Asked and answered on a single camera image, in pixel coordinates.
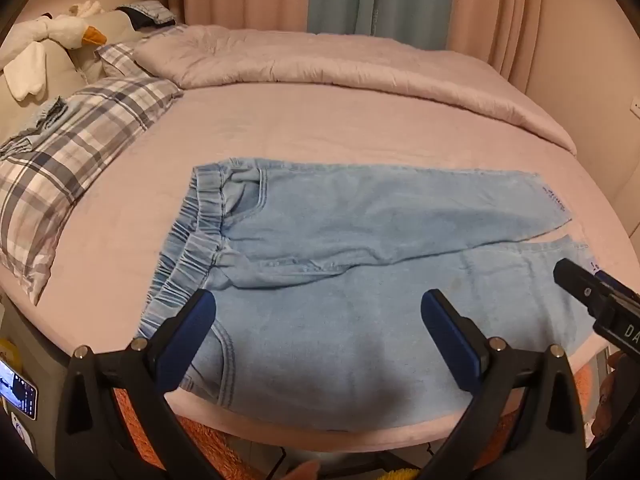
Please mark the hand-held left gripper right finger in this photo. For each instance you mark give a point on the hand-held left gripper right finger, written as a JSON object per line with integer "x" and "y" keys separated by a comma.
{"x": 440, "y": 317}

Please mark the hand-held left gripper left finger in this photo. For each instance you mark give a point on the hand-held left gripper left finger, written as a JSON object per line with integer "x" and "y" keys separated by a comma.
{"x": 201, "y": 317}

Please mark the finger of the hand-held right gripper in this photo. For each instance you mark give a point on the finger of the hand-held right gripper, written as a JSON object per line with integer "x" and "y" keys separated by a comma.
{"x": 580, "y": 287}
{"x": 614, "y": 282}

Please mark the light blue denim pants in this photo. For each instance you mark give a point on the light blue denim pants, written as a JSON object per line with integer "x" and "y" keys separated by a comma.
{"x": 350, "y": 240}

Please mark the orange shaggy rug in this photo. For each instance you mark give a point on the orange shaggy rug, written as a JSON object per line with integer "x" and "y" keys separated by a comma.
{"x": 200, "y": 440}

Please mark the yellow fluffy object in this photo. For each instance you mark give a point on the yellow fluffy object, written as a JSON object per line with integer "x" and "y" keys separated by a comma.
{"x": 397, "y": 475}

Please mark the smartphone with lit screen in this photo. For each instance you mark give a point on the smartphone with lit screen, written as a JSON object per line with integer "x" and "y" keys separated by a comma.
{"x": 17, "y": 389}

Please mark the white device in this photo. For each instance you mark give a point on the white device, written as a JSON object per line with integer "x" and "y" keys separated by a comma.
{"x": 22, "y": 432}

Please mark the large plaid pillow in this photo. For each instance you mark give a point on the large plaid pillow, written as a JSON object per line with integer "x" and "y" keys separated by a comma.
{"x": 75, "y": 140}

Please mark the pink bed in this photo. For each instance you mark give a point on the pink bed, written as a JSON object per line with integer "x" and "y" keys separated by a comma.
{"x": 325, "y": 125}

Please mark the folded light denim garment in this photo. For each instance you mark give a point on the folded light denim garment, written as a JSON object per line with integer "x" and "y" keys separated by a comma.
{"x": 37, "y": 125}

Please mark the small plaid pillow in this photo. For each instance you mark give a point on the small plaid pillow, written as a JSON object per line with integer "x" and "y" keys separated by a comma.
{"x": 117, "y": 57}

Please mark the pink quilt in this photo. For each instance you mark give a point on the pink quilt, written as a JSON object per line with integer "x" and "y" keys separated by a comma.
{"x": 310, "y": 57}

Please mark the pink curtain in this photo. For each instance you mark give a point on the pink curtain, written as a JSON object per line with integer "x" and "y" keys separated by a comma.
{"x": 505, "y": 7}

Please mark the folded dark denim clothes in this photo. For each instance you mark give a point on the folded dark denim clothes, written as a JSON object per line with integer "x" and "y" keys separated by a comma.
{"x": 147, "y": 14}

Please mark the white goose plush toy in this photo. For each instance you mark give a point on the white goose plush toy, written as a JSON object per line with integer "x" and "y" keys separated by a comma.
{"x": 45, "y": 35}

